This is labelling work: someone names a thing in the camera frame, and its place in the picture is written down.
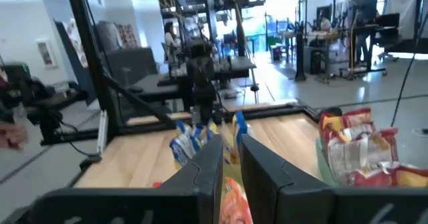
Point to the blue ramen noodle packet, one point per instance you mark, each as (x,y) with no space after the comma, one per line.
(199,137)
(241,127)
(182,150)

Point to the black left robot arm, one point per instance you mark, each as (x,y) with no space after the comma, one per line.
(200,70)

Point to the black desk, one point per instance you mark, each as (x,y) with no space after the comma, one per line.
(234,67)

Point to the dark poster board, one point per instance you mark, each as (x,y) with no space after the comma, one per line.
(75,40)

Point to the white metal bracket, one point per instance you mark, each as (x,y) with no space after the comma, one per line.
(102,130)

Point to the white screen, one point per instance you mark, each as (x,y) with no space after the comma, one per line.
(403,10)

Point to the black pillar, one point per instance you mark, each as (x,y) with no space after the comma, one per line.
(299,50)

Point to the black monitor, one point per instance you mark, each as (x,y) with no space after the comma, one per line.
(364,8)

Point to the black platform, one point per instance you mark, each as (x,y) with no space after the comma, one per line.
(411,46)

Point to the red ramen noodle packet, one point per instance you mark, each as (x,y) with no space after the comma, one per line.
(347,120)
(391,177)
(361,152)

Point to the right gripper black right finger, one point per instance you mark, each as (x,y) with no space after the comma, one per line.
(317,207)

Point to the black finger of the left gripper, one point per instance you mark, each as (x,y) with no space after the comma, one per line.
(218,116)
(195,115)

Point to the black robot station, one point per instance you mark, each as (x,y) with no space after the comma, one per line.
(36,100)

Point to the grey sofa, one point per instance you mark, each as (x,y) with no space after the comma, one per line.
(133,63)

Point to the black diagonal frame brace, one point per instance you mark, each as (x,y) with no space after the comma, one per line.
(140,103)

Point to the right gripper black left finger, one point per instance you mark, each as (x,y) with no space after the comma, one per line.
(133,207)

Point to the orange ramen noodle packet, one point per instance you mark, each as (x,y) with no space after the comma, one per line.
(234,200)

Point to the black frame post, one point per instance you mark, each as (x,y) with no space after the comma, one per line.
(87,50)

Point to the person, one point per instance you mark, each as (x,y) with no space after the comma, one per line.
(170,38)
(324,23)
(362,40)

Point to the black column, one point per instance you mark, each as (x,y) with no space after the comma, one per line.
(210,13)

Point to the person's hand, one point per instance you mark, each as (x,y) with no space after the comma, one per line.
(11,135)

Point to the teal plastic bin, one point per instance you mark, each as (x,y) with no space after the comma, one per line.
(323,167)

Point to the framed wall picture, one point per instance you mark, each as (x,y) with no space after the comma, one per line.
(46,53)

